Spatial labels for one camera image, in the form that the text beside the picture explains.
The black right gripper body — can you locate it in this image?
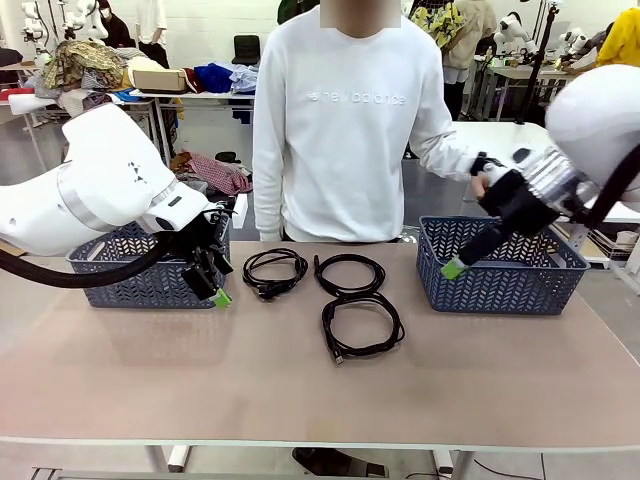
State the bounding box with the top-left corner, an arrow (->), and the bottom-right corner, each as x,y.
477,170 -> 561,236

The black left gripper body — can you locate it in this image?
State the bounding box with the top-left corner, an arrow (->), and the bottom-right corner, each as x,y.
183,211 -> 233,262

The black cable with power connector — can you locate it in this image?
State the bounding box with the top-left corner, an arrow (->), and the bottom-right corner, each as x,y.
242,248 -> 310,303

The black cable with USB plug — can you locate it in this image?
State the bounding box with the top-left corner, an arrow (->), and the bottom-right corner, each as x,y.
321,295 -> 405,370

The thin black cable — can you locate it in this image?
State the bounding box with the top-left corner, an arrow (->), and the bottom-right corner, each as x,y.
313,253 -> 387,297

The person's left forearm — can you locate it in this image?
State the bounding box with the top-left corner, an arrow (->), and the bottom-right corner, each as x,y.
418,132 -> 481,182

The person's right forearm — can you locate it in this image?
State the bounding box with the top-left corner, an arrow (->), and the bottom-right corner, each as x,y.
253,149 -> 289,242

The person's left hand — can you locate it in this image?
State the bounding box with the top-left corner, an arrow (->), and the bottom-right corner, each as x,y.
469,171 -> 494,203

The blue-grey lattice plastic basket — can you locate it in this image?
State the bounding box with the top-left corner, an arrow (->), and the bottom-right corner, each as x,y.
66,214 -> 234,310
417,215 -> 592,317

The plaid clothes heap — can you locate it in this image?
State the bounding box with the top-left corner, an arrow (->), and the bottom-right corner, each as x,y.
172,149 -> 254,195

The black tripod pole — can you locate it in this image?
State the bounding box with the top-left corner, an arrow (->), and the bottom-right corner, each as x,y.
517,7 -> 559,126

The grey background work table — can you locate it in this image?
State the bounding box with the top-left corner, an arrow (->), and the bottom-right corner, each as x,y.
482,64 -> 571,121

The white background table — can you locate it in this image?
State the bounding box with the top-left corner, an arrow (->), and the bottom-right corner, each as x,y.
128,88 -> 257,179

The person in white sweatshirt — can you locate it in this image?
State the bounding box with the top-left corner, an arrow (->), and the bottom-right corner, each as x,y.
252,0 -> 484,244

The blue cloth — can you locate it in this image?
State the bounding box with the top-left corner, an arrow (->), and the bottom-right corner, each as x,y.
193,63 -> 234,94

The light blue shirt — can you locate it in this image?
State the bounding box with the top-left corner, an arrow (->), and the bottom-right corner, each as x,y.
228,64 -> 260,96

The closed flat cardboard box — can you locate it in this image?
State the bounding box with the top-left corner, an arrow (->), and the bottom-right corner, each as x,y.
130,68 -> 189,93

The person in beige jacket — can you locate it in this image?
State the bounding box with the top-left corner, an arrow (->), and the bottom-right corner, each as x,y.
442,0 -> 499,121

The white table leg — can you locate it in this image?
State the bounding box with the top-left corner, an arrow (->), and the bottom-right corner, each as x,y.
144,444 -> 192,474
433,449 -> 474,480

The black chair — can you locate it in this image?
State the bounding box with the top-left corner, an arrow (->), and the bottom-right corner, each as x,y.
232,34 -> 262,66

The person in yellow jacket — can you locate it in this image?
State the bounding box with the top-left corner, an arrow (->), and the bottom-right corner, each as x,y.
597,7 -> 640,69

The yellow floral shirt person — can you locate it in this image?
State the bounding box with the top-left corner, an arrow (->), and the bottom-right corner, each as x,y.
409,2 -> 466,49

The pile of patterned clothes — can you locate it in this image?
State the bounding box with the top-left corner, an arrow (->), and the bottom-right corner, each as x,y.
34,39 -> 134,109

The person in white t-shirt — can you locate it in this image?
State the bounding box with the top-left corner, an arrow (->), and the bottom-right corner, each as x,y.
137,0 -> 170,69

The white ironing board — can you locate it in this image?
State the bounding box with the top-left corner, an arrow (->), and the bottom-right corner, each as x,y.
7,92 -> 71,151

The black shoe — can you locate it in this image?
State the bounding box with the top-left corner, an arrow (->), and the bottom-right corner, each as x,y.
291,447 -> 390,480

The person in black jacket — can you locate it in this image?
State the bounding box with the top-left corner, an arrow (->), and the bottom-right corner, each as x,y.
97,0 -> 136,49

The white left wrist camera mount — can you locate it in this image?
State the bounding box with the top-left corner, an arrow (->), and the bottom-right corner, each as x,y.
214,192 -> 250,231

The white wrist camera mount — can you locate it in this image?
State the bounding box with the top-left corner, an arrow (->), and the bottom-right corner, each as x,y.
472,148 -> 531,177
214,192 -> 250,231

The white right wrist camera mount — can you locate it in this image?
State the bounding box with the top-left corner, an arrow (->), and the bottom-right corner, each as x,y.
472,148 -> 531,177

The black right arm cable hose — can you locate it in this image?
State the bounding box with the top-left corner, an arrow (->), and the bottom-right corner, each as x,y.
569,149 -> 640,226

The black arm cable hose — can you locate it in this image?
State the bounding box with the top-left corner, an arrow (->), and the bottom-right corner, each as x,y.
569,149 -> 640,226
0,232 -> 201,290

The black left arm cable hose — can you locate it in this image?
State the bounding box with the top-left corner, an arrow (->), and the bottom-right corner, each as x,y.
0,232 -> 201,290

